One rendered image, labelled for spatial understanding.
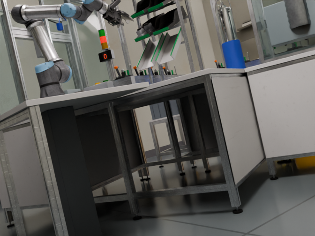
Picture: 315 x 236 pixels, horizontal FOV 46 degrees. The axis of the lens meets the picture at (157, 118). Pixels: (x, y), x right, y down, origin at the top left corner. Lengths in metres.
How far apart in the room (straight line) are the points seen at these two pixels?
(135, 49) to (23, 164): 3.73
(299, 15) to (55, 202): 2.06
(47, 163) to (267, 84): 1.69
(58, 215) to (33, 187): 1.34
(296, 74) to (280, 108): 0.26
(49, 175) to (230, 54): 1.89
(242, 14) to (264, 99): 5.83
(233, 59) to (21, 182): 2.02
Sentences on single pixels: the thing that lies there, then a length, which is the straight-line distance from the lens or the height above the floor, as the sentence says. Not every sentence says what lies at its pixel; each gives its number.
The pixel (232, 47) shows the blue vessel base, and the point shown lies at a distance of 3.15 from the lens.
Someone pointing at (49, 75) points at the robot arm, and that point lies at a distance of 2.28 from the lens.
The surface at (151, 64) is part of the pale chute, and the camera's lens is 2.51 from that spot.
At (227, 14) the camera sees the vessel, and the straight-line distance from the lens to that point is 3.21.
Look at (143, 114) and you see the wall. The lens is 6.24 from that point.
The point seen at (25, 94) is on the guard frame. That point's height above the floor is 1.06.
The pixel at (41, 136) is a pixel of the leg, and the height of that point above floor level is 0.68.
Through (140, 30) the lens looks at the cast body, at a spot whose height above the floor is 1.25.
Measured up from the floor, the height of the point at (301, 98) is 0.56.
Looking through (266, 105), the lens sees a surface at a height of 0.56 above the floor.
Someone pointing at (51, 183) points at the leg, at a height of 0.45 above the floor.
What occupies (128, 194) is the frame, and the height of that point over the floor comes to 0.18.
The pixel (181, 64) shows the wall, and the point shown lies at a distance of 6.94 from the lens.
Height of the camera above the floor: 0.66
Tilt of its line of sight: level
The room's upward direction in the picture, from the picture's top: 13 degrees counter-clockwise
